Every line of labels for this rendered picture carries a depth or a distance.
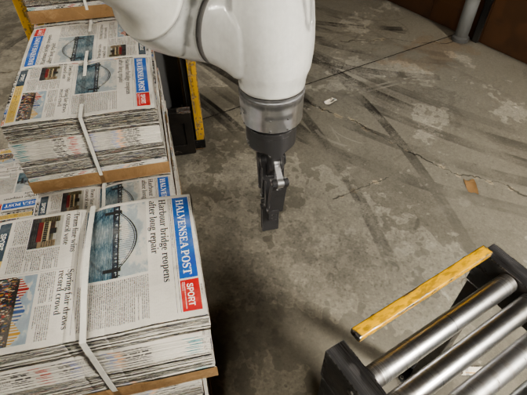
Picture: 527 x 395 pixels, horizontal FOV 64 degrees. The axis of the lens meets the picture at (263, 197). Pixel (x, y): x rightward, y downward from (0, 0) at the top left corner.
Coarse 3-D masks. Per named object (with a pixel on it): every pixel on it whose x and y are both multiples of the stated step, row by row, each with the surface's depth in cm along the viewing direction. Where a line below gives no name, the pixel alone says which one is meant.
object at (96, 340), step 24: (96, 216) 81; (96, 240) 77; (72, 264) 73; (96, 264) 73; (72, 288) 70; (96, 288) 70; (72, 312) 67; (96, 312) 67; (72, 336) 64; (96, 336) 64; (96, 384) 73; (120, 384) 76
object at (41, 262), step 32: (0, 224) 80; (32, 224) 79; (64, 224) 79; (0, 256) 74; (32, 256) 74; (64, 256) 74; (0, 288) 69; (32, 288) 69; (64, 288) 70; (0, 320) 65; (32, 320) 65; (64, 320) 66; (0, 352) 62; (32, 352) 63; (64, 352) 65; (0, 384) 67; (32, 384) 69; (64, 384) 70
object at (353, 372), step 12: (336, 348) 89; (348, 348) 89; (324, 360) 92; (336, 360) 88; (348, 360) 88; (324, 372) 95; (336, 372) 88; (348, 372) 86; (360, 372) 86; (336, 384) 91; (348, 384) 85; (360, 384) 84; (372, 384) 84
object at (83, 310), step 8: (88, 224) 78; (88, 232) 77; (88, 240) 75; (88, 248) 74; (88, 256) 72; (88, 264) 71; (88, 272) 70; (80, 312) 66; (80, 320) 65; (80, 328) 64; (80, 336) 63
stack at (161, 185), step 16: (144, 176) 124; (160, 176) 123; (176, 176) 190; (48, 192) 120; (64, 192) 118; (80, 192) 118; (96, 192) 119; (112, 192) 118; (128, 192) 118; (144, 192) 118; (160, 192) 118; (176, 192) 151; (48, 208) 114; (64, 208) 114; (80, 208) 114; (176, 384) 90; (192, 384) 92; (208, 384) 139
